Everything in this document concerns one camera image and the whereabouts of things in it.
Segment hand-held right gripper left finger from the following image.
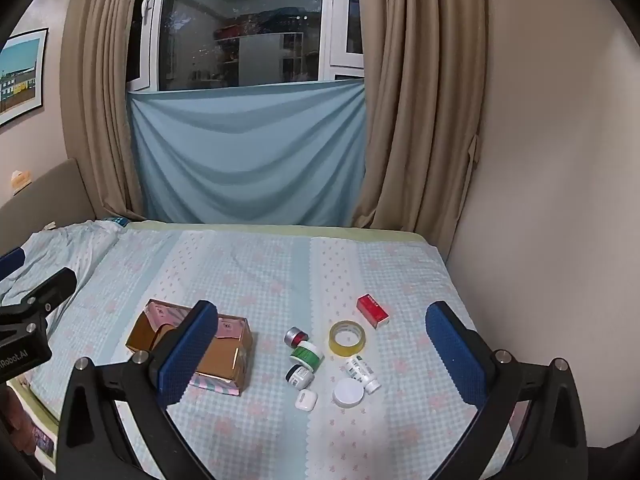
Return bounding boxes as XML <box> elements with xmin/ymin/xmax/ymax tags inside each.
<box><xmin>57</xmin><ymin>300</ymin><xmax>219</xmax><ymax>480</ymax></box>

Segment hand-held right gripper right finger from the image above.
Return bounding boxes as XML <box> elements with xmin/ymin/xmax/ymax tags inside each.
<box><xmin>425</xmin><ymin>301</ymin><xmax>590</xmax><ymax>480</ymax></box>

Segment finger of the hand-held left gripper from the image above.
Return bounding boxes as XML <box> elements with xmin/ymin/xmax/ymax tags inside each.
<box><xmin>0</xmin><ymin>247</ymin><xmax>26</xmax><ymax>282</ymax></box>
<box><xmin>0</xmin><ymin>267</ymin><xmax>79</xmax><ymax>313</ymax></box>

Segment brown cardboard box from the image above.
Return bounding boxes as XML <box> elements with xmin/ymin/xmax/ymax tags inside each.
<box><xmin>125</xmin><ymin>298</ymin><xmax>253</xmax><ymax>397</ymax></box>

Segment white pill bottle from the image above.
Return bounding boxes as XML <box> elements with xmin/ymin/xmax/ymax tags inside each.
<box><xmin>344</xmin><ymin>355</ymin><xmax>382</xmax><ymax>395</ymax></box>

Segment white jar with dark cap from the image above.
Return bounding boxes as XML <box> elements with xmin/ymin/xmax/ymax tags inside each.
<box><xmin>285</xmin><ymin>364</ymin><xmax>313</xmax><ymax>389</ymax></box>

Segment round white jar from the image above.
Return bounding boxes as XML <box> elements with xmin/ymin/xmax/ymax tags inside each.
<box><xmin>333</xmin><ymin>377</ymin><xmax>366</xmax><ymax>408</ymax></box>

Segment green jar with white lid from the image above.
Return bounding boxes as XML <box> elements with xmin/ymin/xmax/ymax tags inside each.
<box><xmin>289</xmin><ymin>341</ymin><xmax>325</xmax><ymax>374</ymax></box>

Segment yellow tape roll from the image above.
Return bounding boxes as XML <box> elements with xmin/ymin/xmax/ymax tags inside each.
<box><xmin>328</xmin><ymin>320</ymin><xmax>367</xmax><ymax>358</ymax></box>

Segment pale blue checkered quilt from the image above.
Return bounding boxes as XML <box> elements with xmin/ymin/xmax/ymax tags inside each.
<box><xmin>0</xmin><ymin>221</ymin><xmax>126</xmax><ymax>341</ymax></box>

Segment red carton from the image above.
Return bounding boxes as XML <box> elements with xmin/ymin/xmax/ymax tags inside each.
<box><xmin>356</xmin><ymin>294</ymin><xmax>392</xmax><ymax>331</ymax></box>

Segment checkered floral bed sheet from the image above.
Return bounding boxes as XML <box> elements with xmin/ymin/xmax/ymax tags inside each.
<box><xmin>30</xmin><ymin>220</ymin><xmax>516</xmax><ymax>480</ymax></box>

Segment beige curtain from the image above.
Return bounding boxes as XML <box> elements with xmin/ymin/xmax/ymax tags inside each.
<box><xmin>352</xmin><ymin>0</ymin><xmax>488</xmax><ymax>252</ymax></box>
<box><xmin>60</xmin><ymin>0</ymin><xmax>166</xmax><ymax>222</ymax></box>

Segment light blue hanging cloth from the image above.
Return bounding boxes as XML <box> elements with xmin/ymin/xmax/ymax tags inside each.
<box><xmin>127</xmin><ymin>79</ymin><xmax>368</xmax><ymax>226</ymax></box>

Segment white framed window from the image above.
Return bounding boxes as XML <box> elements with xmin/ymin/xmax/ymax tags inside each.
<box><xmin>125</xmin><ymin>0</ymin><xmax>366</xmax><ymax>93</ymax></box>

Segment framed wall picture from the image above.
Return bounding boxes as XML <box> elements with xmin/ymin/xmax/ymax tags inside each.
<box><xmin>0</xmin><ymin>27</ymin><xmax>49</xmax><ymax>128</ymax></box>

